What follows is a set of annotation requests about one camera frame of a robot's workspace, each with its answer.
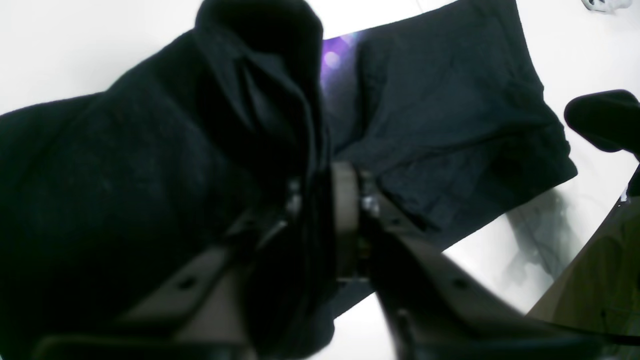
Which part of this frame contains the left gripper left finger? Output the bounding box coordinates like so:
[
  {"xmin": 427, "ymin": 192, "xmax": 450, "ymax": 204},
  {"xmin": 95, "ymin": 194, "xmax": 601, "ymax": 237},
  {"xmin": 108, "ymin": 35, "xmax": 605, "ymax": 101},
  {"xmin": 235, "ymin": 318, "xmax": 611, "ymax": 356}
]
[{"xmin": 35, "ymin": 180, "xmax": 302, "ymax": 360}]

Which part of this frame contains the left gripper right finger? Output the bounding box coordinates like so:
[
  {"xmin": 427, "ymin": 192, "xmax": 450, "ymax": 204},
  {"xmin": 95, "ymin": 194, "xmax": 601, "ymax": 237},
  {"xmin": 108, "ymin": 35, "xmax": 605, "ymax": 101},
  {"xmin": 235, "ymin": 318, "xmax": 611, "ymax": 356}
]
[{"xmin": 330, "ymin": 161, "xmax": 606, "ymax": 360}]

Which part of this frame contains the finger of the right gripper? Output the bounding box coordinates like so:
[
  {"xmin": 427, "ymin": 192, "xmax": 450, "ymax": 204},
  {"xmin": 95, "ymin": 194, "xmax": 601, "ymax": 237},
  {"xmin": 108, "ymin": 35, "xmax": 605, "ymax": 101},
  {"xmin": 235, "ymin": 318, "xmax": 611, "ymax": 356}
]
[{"xmin": 564, "ymin": 89, "xmax": 640, "ymax": 198}]

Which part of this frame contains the black T-shirt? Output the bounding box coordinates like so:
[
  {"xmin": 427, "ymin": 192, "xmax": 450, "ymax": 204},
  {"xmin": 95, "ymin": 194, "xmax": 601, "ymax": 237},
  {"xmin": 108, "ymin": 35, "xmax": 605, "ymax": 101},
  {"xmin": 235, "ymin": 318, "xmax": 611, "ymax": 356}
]
[{"xmin": 1, "ymin": 0, "xmax": 578, "ymax": 360}]

